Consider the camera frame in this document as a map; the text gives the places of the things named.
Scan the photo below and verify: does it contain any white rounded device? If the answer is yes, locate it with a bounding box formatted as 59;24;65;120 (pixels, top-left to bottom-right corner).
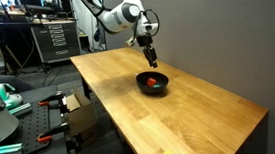
0;82;25;111

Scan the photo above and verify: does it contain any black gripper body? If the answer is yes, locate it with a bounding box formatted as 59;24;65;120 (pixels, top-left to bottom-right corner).
134;32;159;62

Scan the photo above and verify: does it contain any black bowl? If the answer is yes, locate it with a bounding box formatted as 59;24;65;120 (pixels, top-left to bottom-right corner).
134;70;170;98

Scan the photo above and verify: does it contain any cluttered wooden workbench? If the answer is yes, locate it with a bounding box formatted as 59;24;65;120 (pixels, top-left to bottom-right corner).
0;6;79;33

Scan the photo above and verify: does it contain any black clamp orange handle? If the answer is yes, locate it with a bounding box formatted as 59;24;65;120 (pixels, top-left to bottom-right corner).
35;120;71;145
38;90;69;110

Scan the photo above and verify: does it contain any cardboard box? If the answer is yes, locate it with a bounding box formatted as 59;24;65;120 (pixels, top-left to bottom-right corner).
61;89;101;140

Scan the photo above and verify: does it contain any aluminium extrusion bar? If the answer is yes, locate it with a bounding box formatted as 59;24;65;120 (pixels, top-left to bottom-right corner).
8;100;33;118
0;140;24;154

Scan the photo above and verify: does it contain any white fabric screen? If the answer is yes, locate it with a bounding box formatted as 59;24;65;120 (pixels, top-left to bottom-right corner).
61;0;112;53

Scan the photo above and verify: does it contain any black equipment cabinet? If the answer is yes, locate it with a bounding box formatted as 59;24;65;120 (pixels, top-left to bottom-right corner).
27;17;85;67

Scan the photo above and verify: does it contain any orange cube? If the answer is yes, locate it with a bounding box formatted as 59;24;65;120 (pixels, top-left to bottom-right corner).
145;76;158;89

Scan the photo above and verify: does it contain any black perforated breadboard table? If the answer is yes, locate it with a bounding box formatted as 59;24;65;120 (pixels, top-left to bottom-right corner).
0;79;77;154

